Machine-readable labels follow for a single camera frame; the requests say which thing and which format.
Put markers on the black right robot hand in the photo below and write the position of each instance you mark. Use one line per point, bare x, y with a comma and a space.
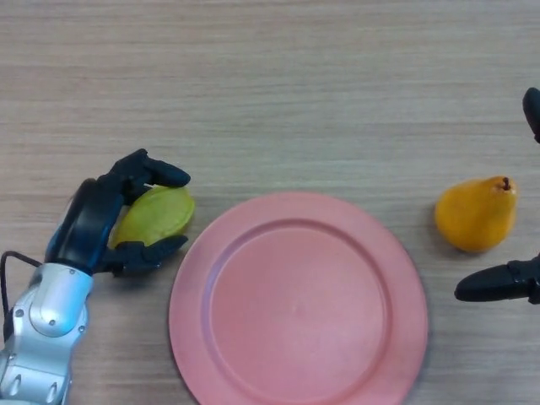
493, 284

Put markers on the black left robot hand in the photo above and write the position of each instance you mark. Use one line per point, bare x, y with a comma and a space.
82, 228

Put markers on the yellow starfruit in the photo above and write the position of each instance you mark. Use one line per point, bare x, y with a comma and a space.
162, 215

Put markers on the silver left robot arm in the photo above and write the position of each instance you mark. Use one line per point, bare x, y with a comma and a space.
46, 333

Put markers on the pink round plate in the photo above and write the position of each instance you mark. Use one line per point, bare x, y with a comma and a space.
297, 308

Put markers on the orange yellow pear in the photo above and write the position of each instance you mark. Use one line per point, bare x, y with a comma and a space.
474, 215

